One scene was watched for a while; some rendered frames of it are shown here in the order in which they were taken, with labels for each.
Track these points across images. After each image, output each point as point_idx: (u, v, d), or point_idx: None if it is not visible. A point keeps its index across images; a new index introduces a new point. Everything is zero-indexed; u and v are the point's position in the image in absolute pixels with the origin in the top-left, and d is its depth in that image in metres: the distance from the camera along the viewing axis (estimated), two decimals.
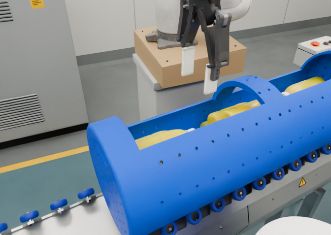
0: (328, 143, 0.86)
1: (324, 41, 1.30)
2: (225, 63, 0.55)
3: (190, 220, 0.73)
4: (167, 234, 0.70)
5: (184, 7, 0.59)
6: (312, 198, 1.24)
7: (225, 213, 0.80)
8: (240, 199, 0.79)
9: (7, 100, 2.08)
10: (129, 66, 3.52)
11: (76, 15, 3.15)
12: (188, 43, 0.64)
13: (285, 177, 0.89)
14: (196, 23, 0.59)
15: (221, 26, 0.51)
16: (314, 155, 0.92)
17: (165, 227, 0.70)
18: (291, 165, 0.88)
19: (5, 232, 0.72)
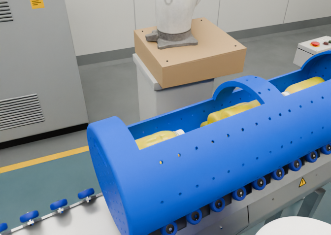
0: (328, 143, 0.86)
1: (324, 41, 1.30)
2: None
3: (190, 220, 0.73)
4: (167, 234, 0.70)
5: None
6: (312, 198, 1.24)
7: (225, 213, 0.80)
8: (240, 199, 0.79)
9: (7, 100, 2.08)
10: (129, 66, 3.52)
11: (76, 15, 3.15)
12: None
13: (285, 177, 0.89)
14: None
15: None
16: (314, 155, 0.92)
17: (165, 227, 0.70)
18: (291, 165, 0.88)
19: (5, 232, 0.72)
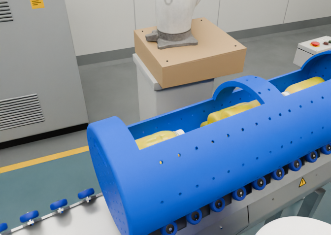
0: (328, 143, 0.86)
1: (324, 41, 1.30)
2: None
3: (190, 220, 0.73)
4: (167, 234, 0.70)
5: None
6: (312, 198, 1.24)
7: (225, 213, 0.80)
8: (240, 199, 0.79)
9: (7, 100, 2.08)
10: (129, 66, 3.52)
11: (76, 15, 3.15)
12: None
13: (285, 177, 0.89)
14: None
15: None
16: (314, 155, 0.92)
17: (165, 227, 0.70)
18: (291, 165, 0.88)
19: (5, 232, 0.72)
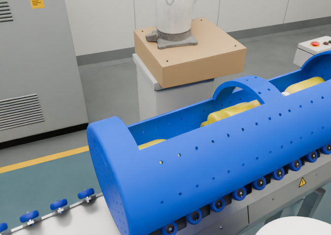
0: (328, 143, 0.86)
1: (324, 41, 1.30)
2: None
3: (190, 220, 0.73)
4: (167, 234, 0.70)
5: None
6: (312, 198, 1.24)
7: (225, 213, 0.80)
8: (240, 199, 0.79)
9: (7, 100, 2.08)
10: (129, 66, 3.52)
11: (76, 15, 3.15)
12: None
13: (285, 177, 0.89)
14: None
15: None
16: (314, 155, 0.92)
17: (165, 227, 0.70)
18: (291, 165, 0.88)
19: (5, 232, 0.72)
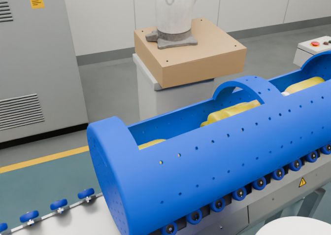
0: (328, 143, 0.86)
1: (324, 41, 1.30)
2: None
3: (190, 220, 0.73)
4: (167, 234, 0.70)
5: None
6: (312, 198, 1.24)
7: (225, 213, 0.80)
8: (240, 199, 0.79)
9: (7, 100, 2.08)
10: (129, 66, 3.52)
11: (76, 15, 3.15)
12: None
13: (285, 177, 0.89)
14: None
15: None
16: (314, 155, 0.92)
17: (165, 227, 0.70)
18: (291, 165, 0.88)
19: (5, 232, 0.72)
